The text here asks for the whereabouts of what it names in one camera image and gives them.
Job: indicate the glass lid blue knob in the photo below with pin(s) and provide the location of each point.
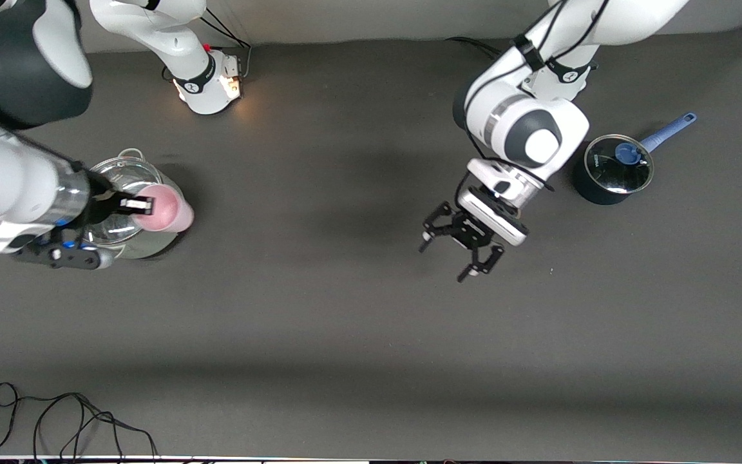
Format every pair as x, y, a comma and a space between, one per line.
606, 171

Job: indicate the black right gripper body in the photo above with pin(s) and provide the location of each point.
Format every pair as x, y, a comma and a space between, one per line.
102, 201

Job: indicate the dark blue saucepan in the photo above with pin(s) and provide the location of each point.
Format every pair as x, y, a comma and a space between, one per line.
593, 193

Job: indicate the grey-green cooking pot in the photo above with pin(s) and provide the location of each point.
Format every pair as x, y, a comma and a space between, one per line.
145, 248

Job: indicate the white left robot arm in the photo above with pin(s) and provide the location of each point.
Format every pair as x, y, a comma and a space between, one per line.
538, 138

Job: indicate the pink plastic cup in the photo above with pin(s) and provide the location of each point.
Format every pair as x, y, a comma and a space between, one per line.
171, 212

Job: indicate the glass pot lid wooden knob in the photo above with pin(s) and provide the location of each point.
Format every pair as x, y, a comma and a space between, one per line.
129, 177

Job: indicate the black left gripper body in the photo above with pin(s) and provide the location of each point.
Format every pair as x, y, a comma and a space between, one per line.
467, 232

